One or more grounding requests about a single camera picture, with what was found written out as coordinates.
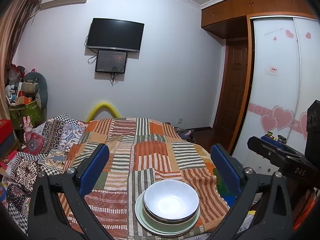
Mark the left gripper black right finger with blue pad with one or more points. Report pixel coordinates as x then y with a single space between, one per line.
274 218

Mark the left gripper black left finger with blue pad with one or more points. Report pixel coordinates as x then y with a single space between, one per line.
46 217

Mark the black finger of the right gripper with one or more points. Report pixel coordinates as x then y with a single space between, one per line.
280 155

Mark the mint green plate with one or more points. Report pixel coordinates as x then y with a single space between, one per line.
146 226

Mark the white bowl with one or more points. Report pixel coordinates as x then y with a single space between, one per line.
171 200

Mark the mint green bowl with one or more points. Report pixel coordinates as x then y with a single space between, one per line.
150 214

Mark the checkered patterned bed quilt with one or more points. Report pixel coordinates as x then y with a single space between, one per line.
46 151

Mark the pink rabbit toy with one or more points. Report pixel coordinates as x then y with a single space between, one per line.
27 126

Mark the white wardrobe with hearts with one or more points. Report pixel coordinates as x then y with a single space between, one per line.
285 83

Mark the brown wooden door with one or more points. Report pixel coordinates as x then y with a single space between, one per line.
232 91

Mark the orange striped patchwork tablecloth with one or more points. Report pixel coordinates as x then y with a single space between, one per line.
142 152

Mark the green storage box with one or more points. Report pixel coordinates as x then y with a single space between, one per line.
18 112

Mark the grey green plush toy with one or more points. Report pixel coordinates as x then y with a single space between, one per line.
35 84

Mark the small black monitor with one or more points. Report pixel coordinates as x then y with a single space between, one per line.
109 61

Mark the wooden overhead cabinets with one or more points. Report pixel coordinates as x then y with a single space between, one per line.
228 19

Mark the brown curtain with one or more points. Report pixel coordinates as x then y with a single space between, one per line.
13 23

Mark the black wall television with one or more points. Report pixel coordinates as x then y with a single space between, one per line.
107 33

